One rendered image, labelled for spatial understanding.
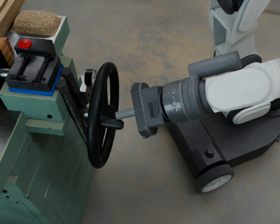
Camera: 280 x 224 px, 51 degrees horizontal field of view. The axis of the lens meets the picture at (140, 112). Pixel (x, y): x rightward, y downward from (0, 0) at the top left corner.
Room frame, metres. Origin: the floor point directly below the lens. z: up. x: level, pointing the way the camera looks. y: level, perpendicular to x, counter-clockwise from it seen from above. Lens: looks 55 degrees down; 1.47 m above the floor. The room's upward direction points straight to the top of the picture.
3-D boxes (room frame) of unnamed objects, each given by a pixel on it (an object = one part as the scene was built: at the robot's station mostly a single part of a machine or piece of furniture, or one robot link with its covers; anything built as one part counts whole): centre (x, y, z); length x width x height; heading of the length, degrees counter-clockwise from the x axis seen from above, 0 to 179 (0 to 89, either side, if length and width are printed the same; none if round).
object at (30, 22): (0.73, 0.31, 0.92); 0.14 x 0.09 x 0.04; 82
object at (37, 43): (0.48, 0.24, 0.99); 0.13 x 0.11 x 0.06; 172
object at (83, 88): (0.75, 0.26, 0.58); 0.12 x 0.08 x 0.08; 82
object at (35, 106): (0.47, 0.24, 0.91); 0.15 x 0.14 x 0.09; 172
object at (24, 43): (0.51, 0.26, 1.02); 0.03 x 0.03 x 0.01
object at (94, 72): (0.74, 0.19, 0.65); 0.06 x 0.04 x 0.08; 172
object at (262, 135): (0.91, -0.49, 0.19); 0.64 x 0.52 x 0.33; 112
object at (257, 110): (0.92, -0.52, 0.28); 0.21 x 0.20 x 0.13; 112
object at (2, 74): (0.48, 0.32, 0.95); 0.09 x 0.07 x 0.09; 172
